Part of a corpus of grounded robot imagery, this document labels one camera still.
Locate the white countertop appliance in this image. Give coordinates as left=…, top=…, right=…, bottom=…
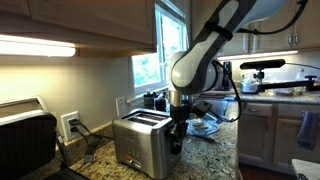
left=240, top=78, right=260, bottom=94

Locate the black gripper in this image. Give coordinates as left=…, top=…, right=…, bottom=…
left=169, top=103, right=192, bottom=155

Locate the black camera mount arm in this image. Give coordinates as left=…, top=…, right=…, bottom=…
left=253, top=69, right=320, bottom=94

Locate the wooden drawer with metal handle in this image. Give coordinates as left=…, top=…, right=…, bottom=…
left=240, top=102, right=275, bottom=118
left=277, top=103, right=320, bottom=120

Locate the black stereo camera bar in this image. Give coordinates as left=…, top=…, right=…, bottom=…
left=239, top=58, right=287, bottom=71

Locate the clear plastic bag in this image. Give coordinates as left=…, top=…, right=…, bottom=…
left=186, top=117, right=219, bottom=137

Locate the white wall plate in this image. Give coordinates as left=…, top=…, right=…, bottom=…
left=115, top=96, right=128, bottom=117

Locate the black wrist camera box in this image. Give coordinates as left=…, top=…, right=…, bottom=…
left=193, top=100, right=213, bottom=118

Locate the toaster lever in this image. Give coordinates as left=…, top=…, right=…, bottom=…
left=169, top=125, right=178, bottom=138

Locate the black power cord with plug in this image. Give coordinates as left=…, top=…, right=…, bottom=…
left=68, top=118, right=114, bottom=164

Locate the black bottle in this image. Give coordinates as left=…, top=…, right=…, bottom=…
left=143, top=90, right=157, bottom=109
left=154, top=93, right=169, bottom=113

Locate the white wall outlet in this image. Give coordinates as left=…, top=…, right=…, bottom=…
left=60, top=110, right=83, bottom=143

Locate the white board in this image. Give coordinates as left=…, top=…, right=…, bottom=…
left=291, top=158, right=320, bottom=180

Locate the blue hanging towel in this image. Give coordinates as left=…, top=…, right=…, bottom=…
left=296, top=110, right=320, bottom=152

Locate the wooden base cabinet door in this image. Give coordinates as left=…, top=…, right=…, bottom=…
left=272, top=118, right=320, bottom=175
left=237, top=114, right=274, bottom=165

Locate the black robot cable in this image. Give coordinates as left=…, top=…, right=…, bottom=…
left=209, top=59, right=243, bottom=124
left=237, top=0, right=309, bottom=36

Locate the clear bottle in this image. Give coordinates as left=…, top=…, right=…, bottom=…
left=297, top=68, right=307, bottom=82

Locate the black silver-framed appliance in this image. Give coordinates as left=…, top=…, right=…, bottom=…
left=0, top=96, right=91, bottom=180

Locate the under-cabinet light strip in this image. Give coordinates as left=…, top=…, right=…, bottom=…
left=0, top=34, right=78, bottom=58
left=216, top=50, right=299, bottom=62

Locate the stainless steel toaster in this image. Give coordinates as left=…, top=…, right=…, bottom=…
left=112, top=108, right=184, bottom=180

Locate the window with white frame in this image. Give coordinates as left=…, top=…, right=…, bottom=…
left=131, top=3, right=189, bottom=96

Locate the wooden wall cabinet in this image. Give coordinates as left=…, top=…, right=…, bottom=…
left=218, top=0, right=320, bottom=56
left=0, top=0, right=158, bottom=54

